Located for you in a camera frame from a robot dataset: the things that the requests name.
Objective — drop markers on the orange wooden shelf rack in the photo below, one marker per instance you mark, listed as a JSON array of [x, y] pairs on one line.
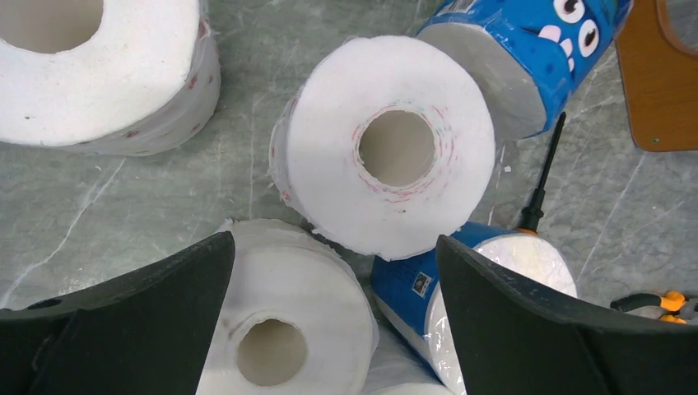
[[659, 76]]

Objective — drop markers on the orange black pliers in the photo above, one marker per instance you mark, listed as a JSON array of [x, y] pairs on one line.
[[675, 306]]

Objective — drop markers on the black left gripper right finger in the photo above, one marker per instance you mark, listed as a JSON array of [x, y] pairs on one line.
[[514, 335]]

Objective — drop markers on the white roll with red print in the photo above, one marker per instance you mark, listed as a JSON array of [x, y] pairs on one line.
[[388, 145]]

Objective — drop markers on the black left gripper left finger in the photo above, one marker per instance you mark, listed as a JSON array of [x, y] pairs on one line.
[[147, 331]]

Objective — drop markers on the black orange screwdriver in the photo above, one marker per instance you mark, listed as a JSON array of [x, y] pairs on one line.
[[533, 213]]

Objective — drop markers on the blue monster-face wrapped roll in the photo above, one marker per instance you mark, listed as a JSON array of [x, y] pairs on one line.
[[527, 56]]

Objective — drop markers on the blue wrapped paper roll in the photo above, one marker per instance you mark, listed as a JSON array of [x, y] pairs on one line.
[[408, 291]]

